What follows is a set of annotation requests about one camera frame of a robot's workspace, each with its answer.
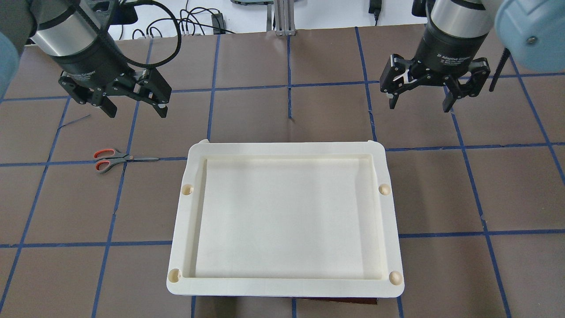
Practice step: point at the aluminium frame post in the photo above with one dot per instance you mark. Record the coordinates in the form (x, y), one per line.
(280, 17)

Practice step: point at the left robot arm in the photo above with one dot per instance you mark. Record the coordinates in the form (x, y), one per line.
(74, 34)

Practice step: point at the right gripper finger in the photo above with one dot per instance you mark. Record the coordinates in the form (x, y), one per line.
(397, 78)
(479, 70)

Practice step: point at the white plastic tray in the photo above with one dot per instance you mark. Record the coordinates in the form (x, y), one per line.
(305, 220)

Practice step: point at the red handled scissors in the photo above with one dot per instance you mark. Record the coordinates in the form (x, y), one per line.
(106, 159)

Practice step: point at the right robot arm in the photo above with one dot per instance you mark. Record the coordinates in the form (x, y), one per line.
(531, 31)

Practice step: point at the black power adapter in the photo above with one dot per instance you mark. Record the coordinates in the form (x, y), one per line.
(218, 23)

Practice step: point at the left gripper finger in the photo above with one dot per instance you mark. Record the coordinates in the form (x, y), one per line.
(154, 89)
(84, 95)

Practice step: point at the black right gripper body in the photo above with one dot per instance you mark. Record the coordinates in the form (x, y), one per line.
(446, 52)

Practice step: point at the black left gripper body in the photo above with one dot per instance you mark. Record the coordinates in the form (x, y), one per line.
(98, 66)

